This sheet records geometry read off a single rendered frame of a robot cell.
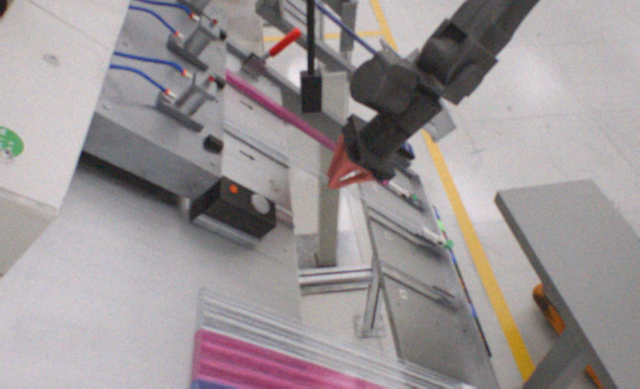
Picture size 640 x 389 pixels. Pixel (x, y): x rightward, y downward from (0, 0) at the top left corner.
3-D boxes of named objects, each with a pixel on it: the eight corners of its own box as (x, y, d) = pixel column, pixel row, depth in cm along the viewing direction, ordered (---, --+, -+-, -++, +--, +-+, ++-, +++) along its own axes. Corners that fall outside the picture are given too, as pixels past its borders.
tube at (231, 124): (445, 243, 92) (450, 240, 91) (447, 249, 91) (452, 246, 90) (215, 116, 65) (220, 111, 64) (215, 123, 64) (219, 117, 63)
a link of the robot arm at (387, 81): (491, 73, 61) (452, 41, 67) (435, 35, 54) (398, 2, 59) (426, 146, 66) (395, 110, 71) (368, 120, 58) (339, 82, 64)
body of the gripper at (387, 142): (354, 167, 66) (393, 133, 63) (343, 120, 73) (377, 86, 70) (388, 185, 70) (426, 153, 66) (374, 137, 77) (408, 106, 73)
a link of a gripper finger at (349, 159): (314, 190, 72) (357, 151, 67) (309, 157, 77) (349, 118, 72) (349, 206, 75) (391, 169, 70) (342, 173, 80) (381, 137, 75)
